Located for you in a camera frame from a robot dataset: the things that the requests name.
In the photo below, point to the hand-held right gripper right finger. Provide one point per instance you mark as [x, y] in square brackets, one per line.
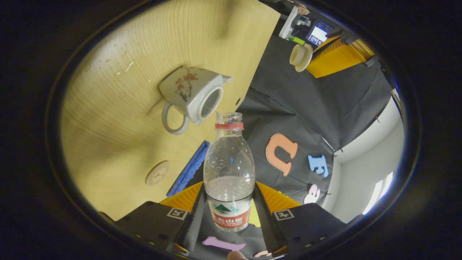
[265, 220]

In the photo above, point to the black backdrop cloth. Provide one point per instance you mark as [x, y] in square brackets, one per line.
[288, 97]

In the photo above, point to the green bottle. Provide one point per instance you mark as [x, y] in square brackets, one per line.
[296, 39]

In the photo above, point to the clear plastic water bottle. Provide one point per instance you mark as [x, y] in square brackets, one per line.
[229, 166]

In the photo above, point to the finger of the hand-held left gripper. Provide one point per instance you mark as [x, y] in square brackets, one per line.
[339, 57]

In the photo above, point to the blue folded towel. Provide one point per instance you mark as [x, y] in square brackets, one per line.
[189, 169]

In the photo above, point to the computer monitor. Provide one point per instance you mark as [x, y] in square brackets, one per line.
[319, 33]

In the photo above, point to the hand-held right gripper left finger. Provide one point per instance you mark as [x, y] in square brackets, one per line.
[196, 224]

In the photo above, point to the white ceramic teacup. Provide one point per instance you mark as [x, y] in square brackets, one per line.
[187, 90]

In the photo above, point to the round wooden coaster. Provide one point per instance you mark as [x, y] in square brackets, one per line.
[157, 173]

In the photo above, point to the ceiling light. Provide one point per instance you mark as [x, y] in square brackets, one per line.
[379, 193]

